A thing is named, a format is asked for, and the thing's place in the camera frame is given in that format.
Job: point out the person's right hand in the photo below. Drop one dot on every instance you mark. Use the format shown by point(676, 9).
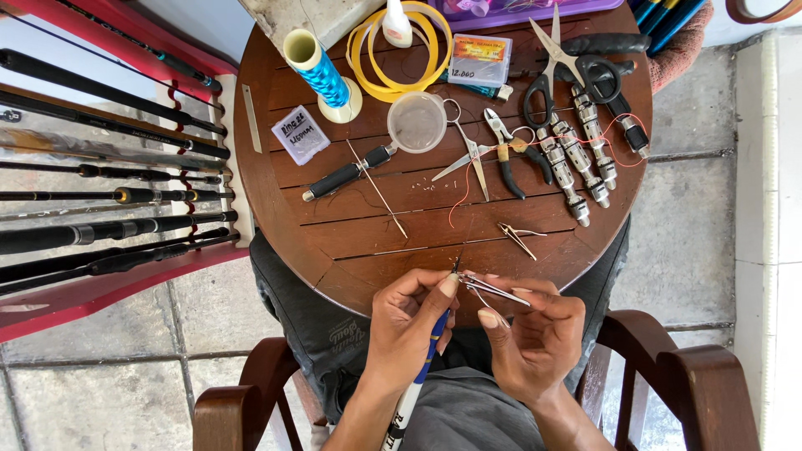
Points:
point(545, 351)

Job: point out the person's left hand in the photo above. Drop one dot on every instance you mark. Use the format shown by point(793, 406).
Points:
point(401, 332)

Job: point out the person's grey shirt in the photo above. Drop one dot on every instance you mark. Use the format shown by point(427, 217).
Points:
point(476, 407)

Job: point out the person's dark grey shorts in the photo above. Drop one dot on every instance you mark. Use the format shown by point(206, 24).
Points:
point(301, 313)

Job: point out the brown wooden armchair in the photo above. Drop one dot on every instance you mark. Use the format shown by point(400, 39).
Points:
point(689, 376)

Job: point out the thin metal needle rod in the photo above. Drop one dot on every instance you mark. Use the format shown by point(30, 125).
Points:
point(376, 188)

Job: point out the scattered tiny metal rings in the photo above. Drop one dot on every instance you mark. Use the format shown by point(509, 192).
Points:
point(432, 186)

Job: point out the orange thread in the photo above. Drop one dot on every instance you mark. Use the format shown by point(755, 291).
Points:
point(467, 188)

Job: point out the silver reel seat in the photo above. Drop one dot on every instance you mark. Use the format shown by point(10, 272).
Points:
point(592, 131)
point(564, 178)
point(579, 160)

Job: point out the small silver scissors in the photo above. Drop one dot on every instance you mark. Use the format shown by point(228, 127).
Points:
point(473, 156)

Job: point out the clear plastic cup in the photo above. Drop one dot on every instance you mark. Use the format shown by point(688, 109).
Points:
point(416, 122)

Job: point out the clear box handwritten white label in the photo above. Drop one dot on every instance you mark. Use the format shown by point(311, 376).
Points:
point(301, 135)

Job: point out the black reel seat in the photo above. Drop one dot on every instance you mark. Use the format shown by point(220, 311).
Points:
point(633, 135)

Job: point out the yellow coiled band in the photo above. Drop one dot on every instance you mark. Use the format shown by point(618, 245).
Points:
point(376, 81)

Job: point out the green lighter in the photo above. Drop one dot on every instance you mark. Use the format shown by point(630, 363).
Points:
point(489, 91)

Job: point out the flat metal strip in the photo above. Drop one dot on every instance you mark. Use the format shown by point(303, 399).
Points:
point(252, 119)

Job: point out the blue thread spool cream cone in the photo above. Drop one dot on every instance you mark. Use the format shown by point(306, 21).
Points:
point(326, 75)

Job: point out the clear box orange label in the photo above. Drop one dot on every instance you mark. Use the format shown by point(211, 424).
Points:
point(479, 59)

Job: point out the black rod grip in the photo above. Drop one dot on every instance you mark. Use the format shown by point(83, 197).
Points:
point(608, 42)
point(626, 67)

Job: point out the white glue bottle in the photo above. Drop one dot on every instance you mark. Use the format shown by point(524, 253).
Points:
point(396, 28)

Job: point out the red rack of fishing rods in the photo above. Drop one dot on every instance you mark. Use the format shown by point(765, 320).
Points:
point(94, 294)

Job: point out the reddish knitted cloth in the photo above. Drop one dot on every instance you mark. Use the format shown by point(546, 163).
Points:
point(680, 59)

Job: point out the grey stone slab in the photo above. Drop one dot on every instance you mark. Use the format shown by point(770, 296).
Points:
point(294, 15)

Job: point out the purple plastic tray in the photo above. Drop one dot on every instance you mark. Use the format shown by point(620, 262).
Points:
point(564, 11)

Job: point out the bundle of blue rod blanks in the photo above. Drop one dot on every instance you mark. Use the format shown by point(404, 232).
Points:
point(667, 19)

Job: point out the brown curved wooden frame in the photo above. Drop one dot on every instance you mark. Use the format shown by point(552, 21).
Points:
point(761, 15)

